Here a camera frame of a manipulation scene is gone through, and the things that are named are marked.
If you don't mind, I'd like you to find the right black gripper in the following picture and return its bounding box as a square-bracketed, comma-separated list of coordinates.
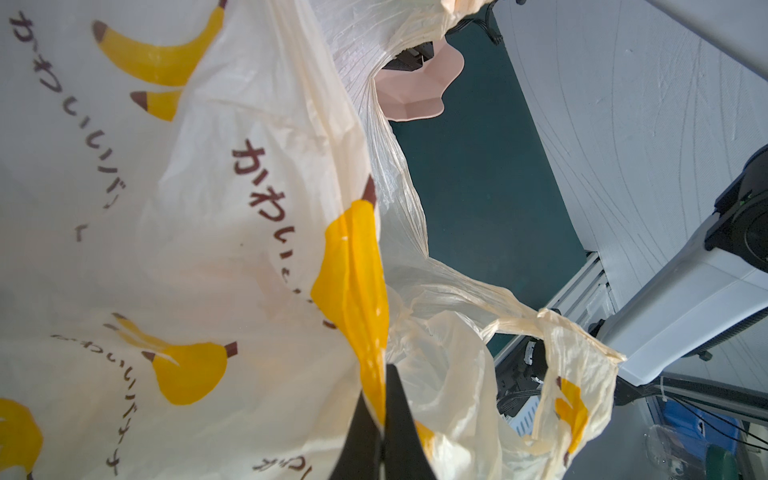
[383, 42, 435, 72]

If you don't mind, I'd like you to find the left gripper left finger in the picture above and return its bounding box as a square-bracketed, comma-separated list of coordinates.
[329, 393, 382, 480]

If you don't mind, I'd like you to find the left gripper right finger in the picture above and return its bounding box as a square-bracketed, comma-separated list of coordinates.
[383, 364, 435, 480]

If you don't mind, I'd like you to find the cream banana-print plastic bag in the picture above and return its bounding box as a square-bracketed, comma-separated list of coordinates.
[1, 1, 614, 479]

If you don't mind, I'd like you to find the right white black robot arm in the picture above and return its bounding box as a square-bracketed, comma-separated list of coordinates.
[373, 30, 767, 411]

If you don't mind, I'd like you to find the pink scalloped fruit bowl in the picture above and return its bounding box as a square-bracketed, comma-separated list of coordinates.
[375, 39, 464, 122]

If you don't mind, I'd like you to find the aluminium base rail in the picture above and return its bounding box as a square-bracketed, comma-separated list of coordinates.
[491, 251, 619, 367]

